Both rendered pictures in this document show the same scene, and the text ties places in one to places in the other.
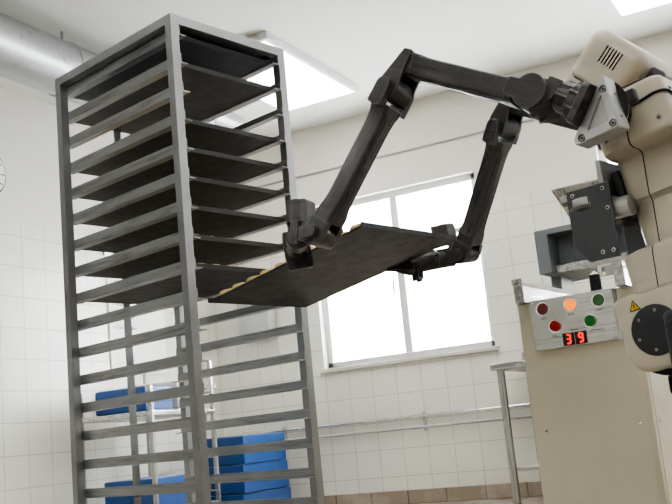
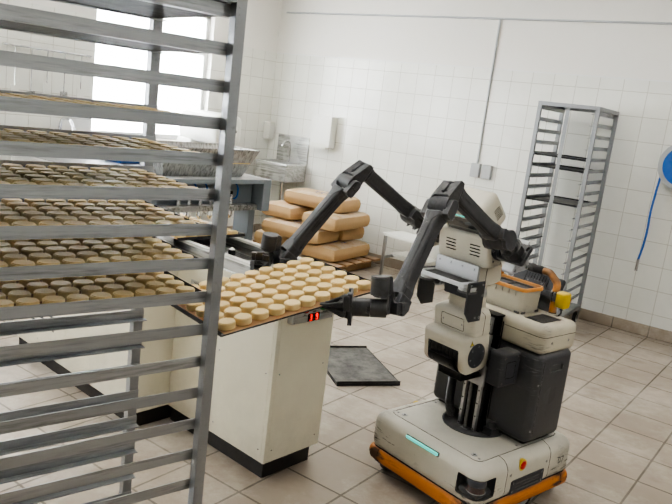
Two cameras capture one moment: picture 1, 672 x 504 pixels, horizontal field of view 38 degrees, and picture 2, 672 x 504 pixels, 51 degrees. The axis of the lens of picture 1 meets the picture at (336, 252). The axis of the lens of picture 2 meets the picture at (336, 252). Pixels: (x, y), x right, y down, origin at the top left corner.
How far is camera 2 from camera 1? 3.24 m
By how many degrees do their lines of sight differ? 85
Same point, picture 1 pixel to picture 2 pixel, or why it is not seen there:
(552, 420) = (284, 367)
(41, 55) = not seen: outside the picture
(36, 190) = not seen: outside the picture
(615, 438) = (310, 373)
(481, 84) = (487, 223)
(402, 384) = not seen: outside the picture
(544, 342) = (298, 319)
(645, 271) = (480, 327)
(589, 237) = (471, 309)
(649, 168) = (488, 273)
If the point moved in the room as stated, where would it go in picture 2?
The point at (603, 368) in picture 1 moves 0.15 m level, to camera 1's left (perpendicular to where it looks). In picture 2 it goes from (315, 332) to (308, 343)
